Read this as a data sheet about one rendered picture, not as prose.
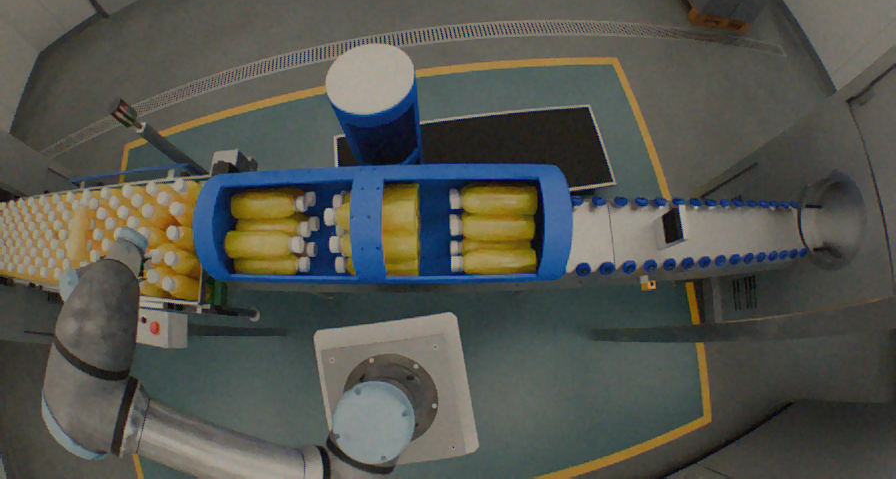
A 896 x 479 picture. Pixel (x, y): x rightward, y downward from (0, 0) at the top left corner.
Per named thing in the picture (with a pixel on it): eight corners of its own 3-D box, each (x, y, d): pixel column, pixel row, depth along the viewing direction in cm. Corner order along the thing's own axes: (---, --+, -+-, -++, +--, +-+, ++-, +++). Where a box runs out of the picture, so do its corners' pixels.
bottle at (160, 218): (174, 219, 111) (142, 202, 93) (189, 216, 111) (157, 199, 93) (173, 238, 109) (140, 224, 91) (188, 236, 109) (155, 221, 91)
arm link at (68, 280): (75, 316, 51) (55, 296, 50) (105, 302, 62) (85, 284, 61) (77, 285, 51) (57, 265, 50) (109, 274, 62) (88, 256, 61)
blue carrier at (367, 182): (544, 288, 102) (580, 266, 75) (239, 288, 100) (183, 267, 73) (535, 192, 111) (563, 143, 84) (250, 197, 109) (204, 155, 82)
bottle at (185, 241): (204, 262, 107) (170, 250, 89) (196, 245, 108) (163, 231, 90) (218, 249, 108) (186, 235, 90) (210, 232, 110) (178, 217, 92)
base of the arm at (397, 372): (431, 433, 68) (430, 447, 58) (356, 436, 67) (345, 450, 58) (424, 360, 72) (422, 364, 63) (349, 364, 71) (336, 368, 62)
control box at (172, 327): (187, 347, 91) (166, 348, 81) (143, 340, 90) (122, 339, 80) (188, 314, 93) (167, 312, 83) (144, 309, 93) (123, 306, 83)
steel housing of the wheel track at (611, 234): (757, 276, 137) (808, 262, 104) (261, 296, 132) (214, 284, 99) (748, 217, 145) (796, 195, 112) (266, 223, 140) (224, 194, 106)
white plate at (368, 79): (309, 78, 109) (310, 80, 111) (360, 130, 105) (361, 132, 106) (377, 30, 115) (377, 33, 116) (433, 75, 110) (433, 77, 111)
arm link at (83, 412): (411, 472, 51) (41, 334, 23) (376, 539, 47) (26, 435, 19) (377, 438, 61) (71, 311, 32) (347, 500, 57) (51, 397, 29)
